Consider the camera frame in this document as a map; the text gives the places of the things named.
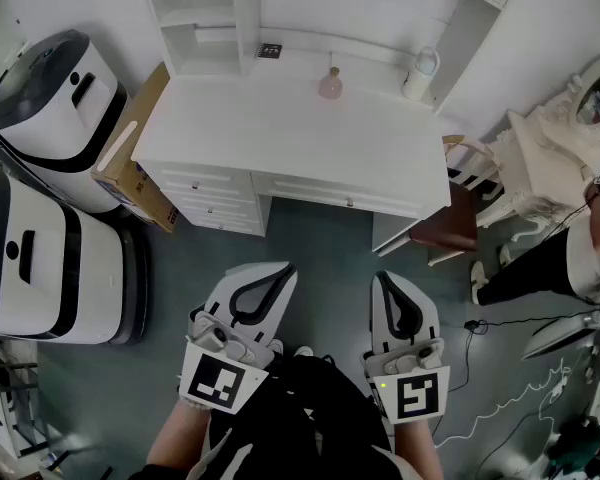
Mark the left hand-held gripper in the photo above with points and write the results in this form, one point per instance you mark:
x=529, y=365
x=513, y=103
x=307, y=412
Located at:
x=215, y=378

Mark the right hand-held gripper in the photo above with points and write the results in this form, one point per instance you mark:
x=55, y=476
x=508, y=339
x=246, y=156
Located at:
x=417, y=395

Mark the pink glass bottle with cork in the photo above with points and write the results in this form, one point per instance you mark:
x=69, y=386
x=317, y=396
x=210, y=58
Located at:
x=330, y=87

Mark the person's left forearm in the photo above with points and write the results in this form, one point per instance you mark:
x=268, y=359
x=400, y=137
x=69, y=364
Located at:
x=180, y=433

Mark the person's right forearm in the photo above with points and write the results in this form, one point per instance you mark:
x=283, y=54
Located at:
x=415, y=448

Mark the white desk with hutch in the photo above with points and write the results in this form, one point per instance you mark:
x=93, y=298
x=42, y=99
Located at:
x=290, y=128

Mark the person's white shoe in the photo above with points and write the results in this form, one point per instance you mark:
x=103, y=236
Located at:
x=304, y=352
x=276, y=346

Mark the small white drawer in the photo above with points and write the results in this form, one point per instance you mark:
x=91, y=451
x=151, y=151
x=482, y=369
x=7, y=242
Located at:
x=205, y=180
x=215, y=204
x=225, y=224

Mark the wooden chair cream back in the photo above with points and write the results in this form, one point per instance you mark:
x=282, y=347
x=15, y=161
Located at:
x=445, y=218

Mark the person's black clothing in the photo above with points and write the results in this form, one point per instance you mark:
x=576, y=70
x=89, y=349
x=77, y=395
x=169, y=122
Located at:
x=300, y=418

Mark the wide white drawer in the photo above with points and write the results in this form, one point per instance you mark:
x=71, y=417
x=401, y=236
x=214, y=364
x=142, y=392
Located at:
x=330, y=193

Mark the white grey appliance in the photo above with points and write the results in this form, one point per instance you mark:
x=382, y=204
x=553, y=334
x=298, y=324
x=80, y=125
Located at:
x=555, y=338

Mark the white black robot unit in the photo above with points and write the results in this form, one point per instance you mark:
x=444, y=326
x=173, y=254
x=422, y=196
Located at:
x=55, y=133
x=95, y=278

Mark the brown cardboard box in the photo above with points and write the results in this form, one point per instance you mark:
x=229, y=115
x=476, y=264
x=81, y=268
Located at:
x=130, y=158

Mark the pile of dark clutter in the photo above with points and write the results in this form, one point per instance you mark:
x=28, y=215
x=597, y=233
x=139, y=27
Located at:
x=580, y=448

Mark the ornate cream vanity table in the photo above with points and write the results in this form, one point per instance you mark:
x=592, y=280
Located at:
x=540, y=153

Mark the white penguin print bottle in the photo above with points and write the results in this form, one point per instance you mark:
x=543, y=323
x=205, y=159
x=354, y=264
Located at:
x=420, y=75

